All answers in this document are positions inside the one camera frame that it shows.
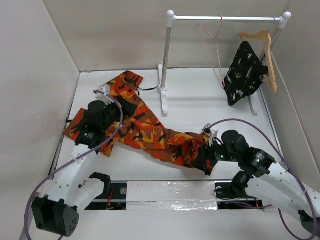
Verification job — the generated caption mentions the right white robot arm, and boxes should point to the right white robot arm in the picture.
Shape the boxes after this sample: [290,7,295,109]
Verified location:
[191,130,320,237]

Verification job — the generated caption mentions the wooden clothes hanger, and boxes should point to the wooden clothes hanger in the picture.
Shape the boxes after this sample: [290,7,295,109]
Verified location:
[238,30,278,94]

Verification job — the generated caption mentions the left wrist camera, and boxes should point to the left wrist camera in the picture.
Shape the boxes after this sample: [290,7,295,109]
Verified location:
[93,84,114,105]

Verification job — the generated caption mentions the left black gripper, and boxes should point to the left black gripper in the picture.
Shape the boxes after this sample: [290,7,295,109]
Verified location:
[101,95,137,131]

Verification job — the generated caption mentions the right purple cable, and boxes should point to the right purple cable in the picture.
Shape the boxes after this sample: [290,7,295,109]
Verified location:
[207,118,317,240]

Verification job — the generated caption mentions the orange camouflage trousers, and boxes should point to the orange camouflage trousers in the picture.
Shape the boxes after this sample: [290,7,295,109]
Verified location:
[63,71,209,169]

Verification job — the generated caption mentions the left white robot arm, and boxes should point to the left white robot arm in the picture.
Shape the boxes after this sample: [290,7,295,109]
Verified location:
[31,94,137,237]

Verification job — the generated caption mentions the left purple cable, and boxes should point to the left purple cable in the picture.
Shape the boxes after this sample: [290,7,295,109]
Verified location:
[24,90,125,240]

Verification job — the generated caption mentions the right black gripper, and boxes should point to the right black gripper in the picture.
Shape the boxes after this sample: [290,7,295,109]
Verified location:
[189,136,239,172]

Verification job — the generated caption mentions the black white patterned garment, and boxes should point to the black white patterned garment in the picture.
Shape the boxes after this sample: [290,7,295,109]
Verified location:
[224,41,269,106]

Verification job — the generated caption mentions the pink wire hanger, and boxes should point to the pink wire hanger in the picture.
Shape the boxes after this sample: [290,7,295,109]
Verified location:
[197,14,226,90]

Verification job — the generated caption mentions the white metal clothes rack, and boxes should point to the white metal clothes rack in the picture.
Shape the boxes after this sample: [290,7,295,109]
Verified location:
[157,10,292,116]

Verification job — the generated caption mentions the purple cable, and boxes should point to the purple cable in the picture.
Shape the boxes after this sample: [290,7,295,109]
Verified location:
[207,118,317,240]
[24,90,125,240]

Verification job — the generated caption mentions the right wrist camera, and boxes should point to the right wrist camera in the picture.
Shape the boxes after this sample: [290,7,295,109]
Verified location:
[202,123,218,144]

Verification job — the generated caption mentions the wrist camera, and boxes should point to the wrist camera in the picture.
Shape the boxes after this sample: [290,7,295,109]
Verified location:
[202,123,218,144]
[93,84,114,105]

